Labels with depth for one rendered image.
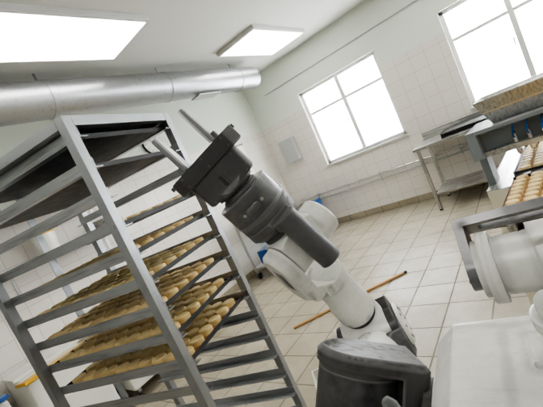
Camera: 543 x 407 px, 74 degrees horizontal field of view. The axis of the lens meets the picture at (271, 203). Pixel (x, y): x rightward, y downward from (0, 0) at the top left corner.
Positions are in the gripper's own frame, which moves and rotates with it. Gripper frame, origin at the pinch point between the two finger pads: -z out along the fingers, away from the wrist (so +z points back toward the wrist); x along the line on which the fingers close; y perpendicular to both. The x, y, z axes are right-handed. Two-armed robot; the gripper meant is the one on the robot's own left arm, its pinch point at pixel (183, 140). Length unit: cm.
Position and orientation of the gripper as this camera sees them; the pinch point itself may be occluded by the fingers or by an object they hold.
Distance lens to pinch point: 52.8
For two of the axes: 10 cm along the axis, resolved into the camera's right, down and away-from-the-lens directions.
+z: 7.2, 6.6, 2.1
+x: 6.9, -7.2, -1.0
